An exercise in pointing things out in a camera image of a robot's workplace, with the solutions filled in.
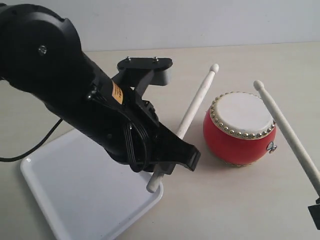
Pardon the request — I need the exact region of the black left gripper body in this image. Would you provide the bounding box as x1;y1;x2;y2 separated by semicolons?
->
86;82;162;172

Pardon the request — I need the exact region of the white wooden drumstick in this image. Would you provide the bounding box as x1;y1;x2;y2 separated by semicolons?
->
253;80;320;196
146;63;220;193

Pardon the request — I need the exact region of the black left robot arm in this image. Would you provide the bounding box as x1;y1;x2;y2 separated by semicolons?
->
0;4;201;175

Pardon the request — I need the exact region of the small red drum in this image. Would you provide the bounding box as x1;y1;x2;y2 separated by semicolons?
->
203;91;277;167

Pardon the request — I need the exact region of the white plastic tray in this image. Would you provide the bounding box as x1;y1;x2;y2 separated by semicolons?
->
20;130;164;240

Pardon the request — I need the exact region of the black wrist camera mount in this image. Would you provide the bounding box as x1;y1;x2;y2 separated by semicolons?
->
112;57;173;96

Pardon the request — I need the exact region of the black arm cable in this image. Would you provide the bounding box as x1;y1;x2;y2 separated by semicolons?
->
0;117;64;163

